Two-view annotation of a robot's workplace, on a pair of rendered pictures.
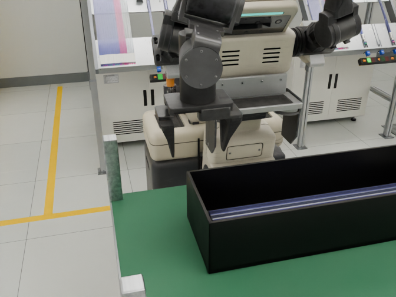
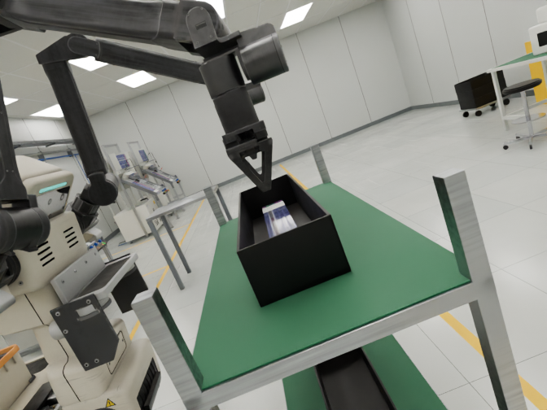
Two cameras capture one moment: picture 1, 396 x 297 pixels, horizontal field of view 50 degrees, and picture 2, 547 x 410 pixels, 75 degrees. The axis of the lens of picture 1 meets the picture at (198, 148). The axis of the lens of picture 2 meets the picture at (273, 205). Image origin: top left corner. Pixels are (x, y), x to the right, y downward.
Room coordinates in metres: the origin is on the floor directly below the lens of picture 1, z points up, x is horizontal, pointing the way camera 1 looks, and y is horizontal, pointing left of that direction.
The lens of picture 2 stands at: (0.50, 0.56, 1.25)
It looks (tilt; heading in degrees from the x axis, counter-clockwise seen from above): 13 degrees down; 284
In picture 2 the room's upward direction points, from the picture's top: 22 degrees counter-clockwise
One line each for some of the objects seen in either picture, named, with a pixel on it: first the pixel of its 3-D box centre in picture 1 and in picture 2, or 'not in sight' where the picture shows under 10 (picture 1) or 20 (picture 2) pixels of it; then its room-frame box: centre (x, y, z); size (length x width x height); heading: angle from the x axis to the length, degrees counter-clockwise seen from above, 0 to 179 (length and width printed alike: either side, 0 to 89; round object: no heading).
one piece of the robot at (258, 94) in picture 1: (251, 112); (101, 297); (1.18, -0.16, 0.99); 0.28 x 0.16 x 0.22; 104
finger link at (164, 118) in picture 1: (180, 129); (255, 160); (0.64, 0.03, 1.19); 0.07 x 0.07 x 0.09; 14
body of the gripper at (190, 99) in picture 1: (197, 87); (238, 116); (0.64, 0.00, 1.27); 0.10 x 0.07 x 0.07; 104
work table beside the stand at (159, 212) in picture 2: not in sight; (199, 235); (2.18, -2.75, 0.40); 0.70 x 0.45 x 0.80; 12
